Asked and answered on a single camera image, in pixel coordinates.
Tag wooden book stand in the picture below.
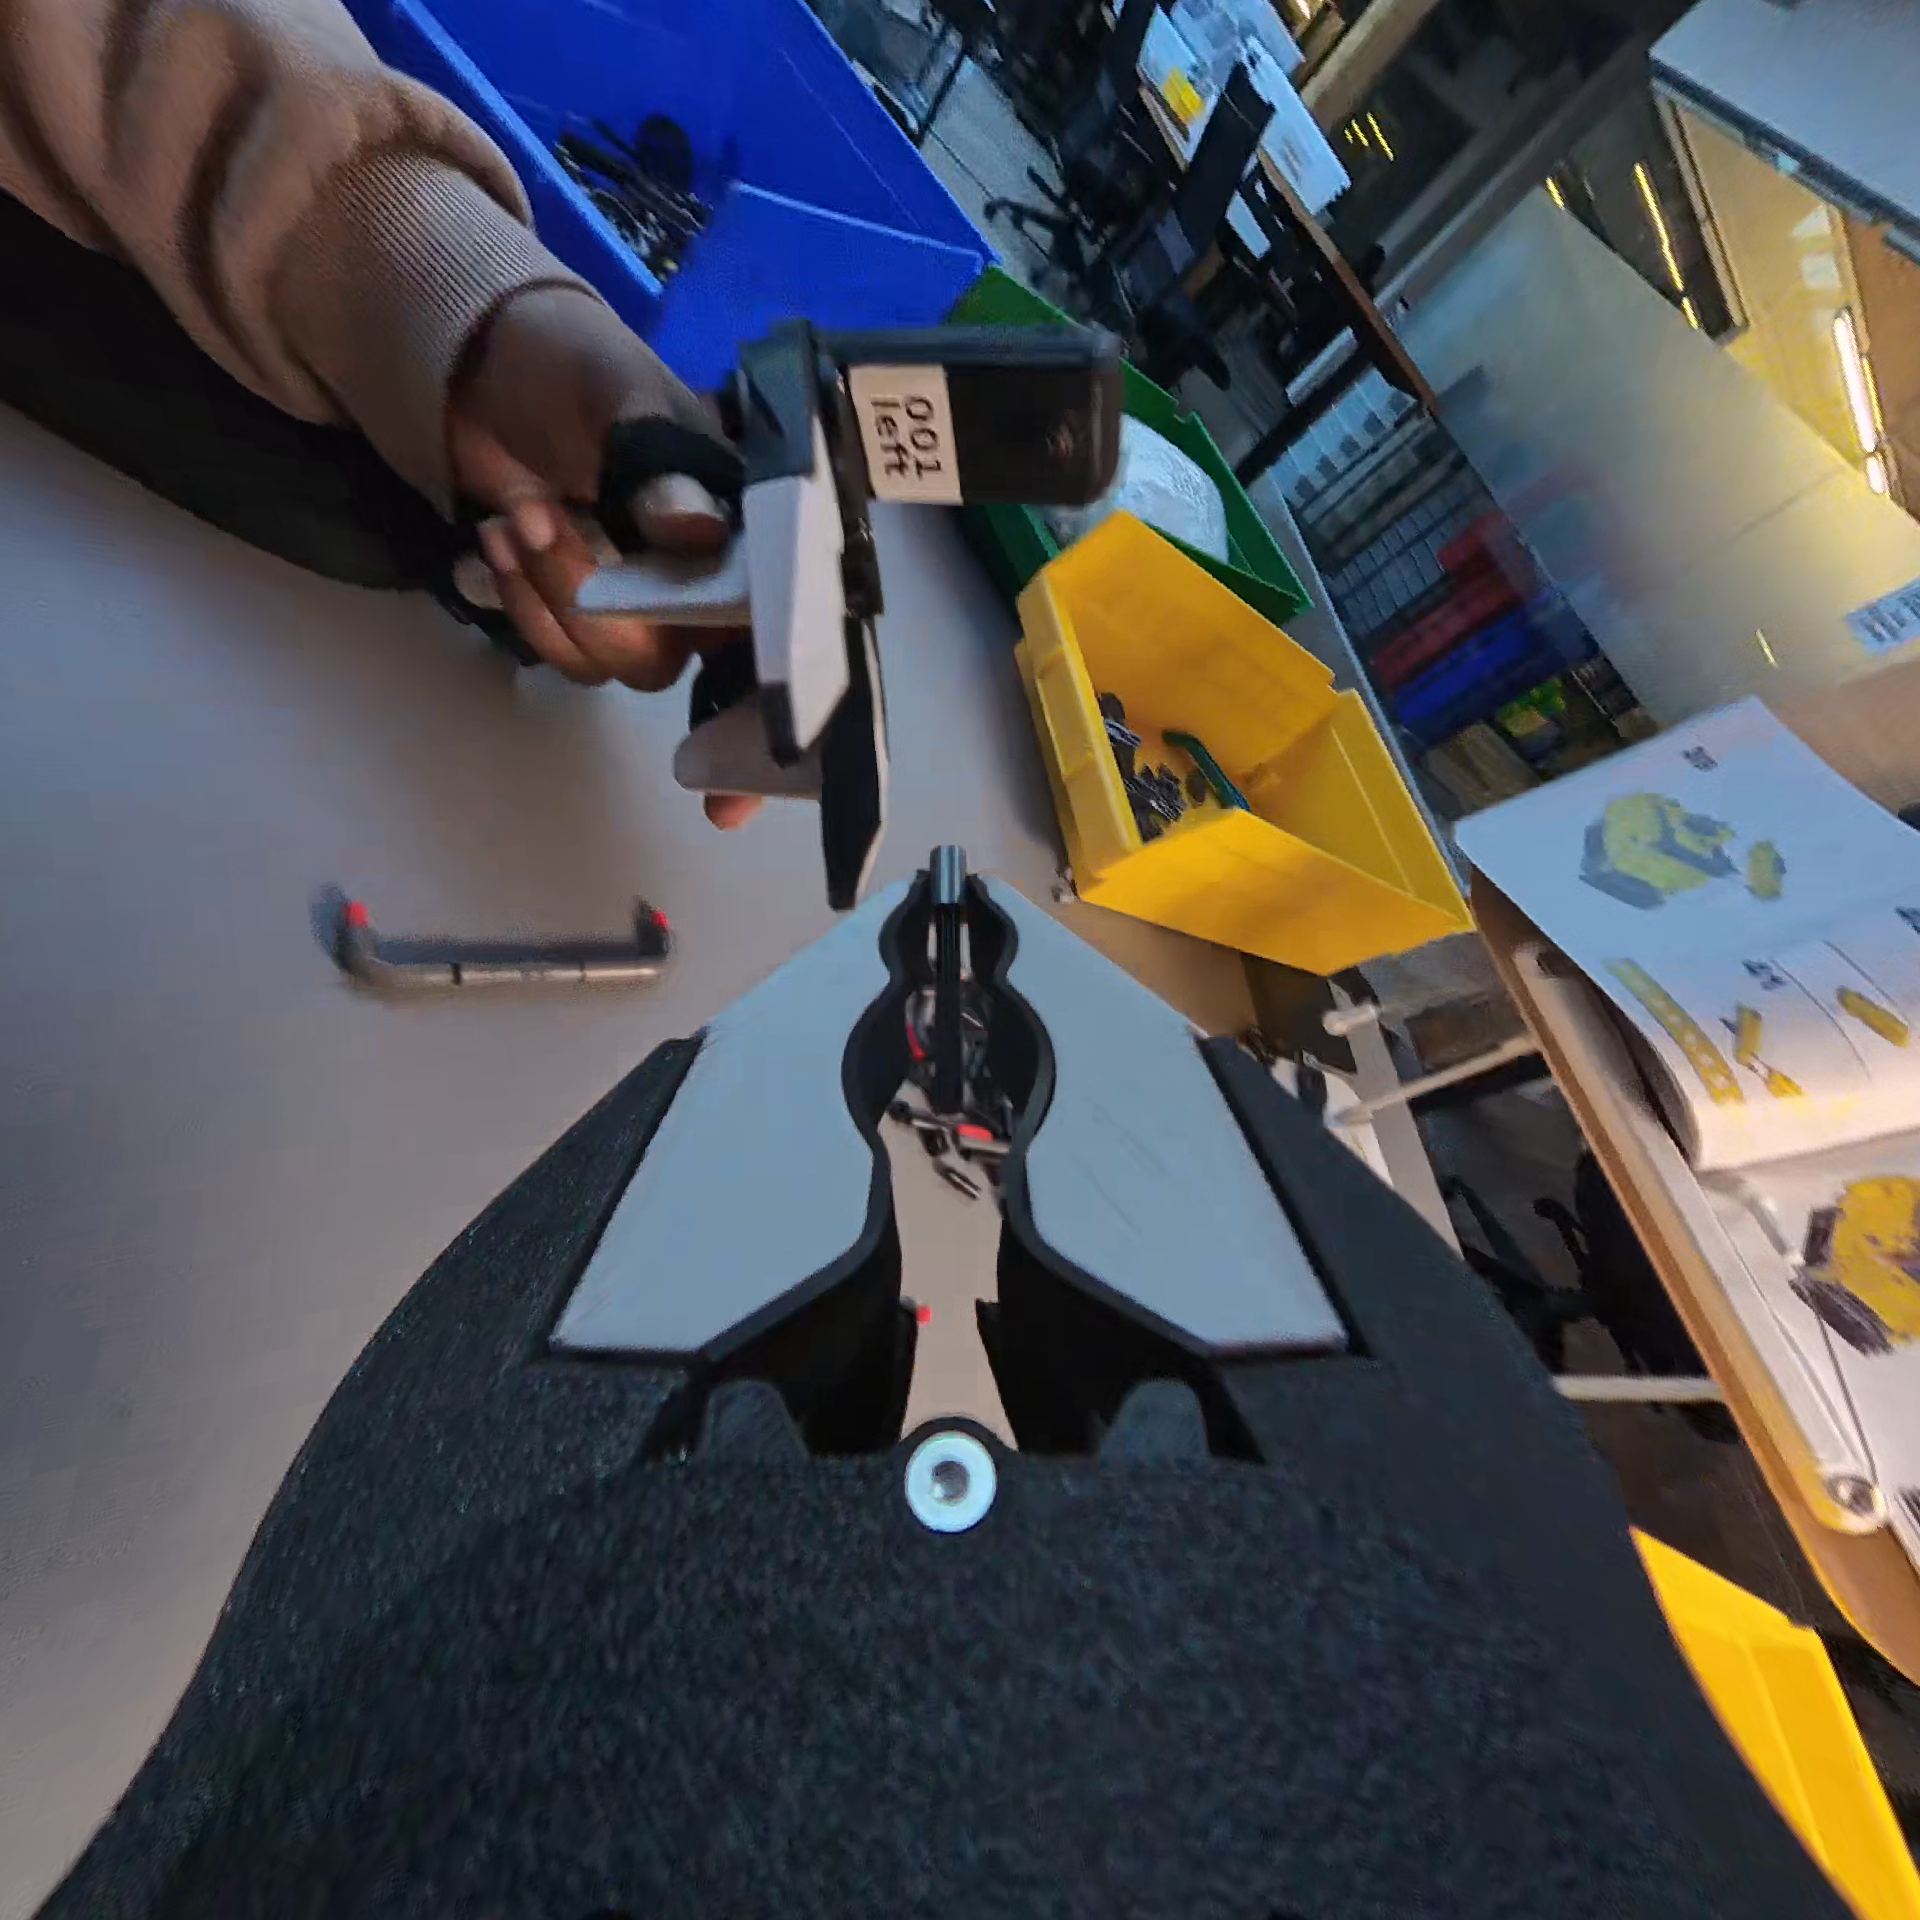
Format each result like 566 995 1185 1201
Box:
1468 868 1920 1684

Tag clear plastic bag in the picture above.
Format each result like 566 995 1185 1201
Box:
1049 411 1232 564

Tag grey desk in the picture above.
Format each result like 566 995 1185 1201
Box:
0 398 1485 1905

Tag heap of black parts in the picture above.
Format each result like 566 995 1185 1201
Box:
546 117 723 287

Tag black office chair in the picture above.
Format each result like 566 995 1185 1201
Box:
1116 61 1290 383

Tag pile of black red pins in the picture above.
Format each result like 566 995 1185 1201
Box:
882 974 1028 1203

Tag blue storage bin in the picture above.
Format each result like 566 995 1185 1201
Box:
345 0 992 395

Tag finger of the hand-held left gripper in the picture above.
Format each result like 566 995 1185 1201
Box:
742 457 850 767
819 611 895 915

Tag open instruction booklet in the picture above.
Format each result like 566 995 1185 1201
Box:
1450 695 1920 1563

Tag grey bent rod red caps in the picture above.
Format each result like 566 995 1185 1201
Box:
312 887 675 995

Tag yellow storage bin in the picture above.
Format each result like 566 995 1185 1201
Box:
1013 508 1479 977
1632 1527 1920 1920

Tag person's left forearm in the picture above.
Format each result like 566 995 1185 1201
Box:
0 0 603 521

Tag black chair armrest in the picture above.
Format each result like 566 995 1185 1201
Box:
0 195 466 604

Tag stack of coloured crates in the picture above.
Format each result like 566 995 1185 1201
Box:
1288 367 1650 783

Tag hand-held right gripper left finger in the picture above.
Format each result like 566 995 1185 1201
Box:
546 878 919 1458

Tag green storage bin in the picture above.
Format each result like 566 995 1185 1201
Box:
949 265 1315 630

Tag heap of dark grey bricks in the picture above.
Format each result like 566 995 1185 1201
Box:
1095 690 1255 844

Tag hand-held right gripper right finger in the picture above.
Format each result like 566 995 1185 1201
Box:
966 878 1352 1458

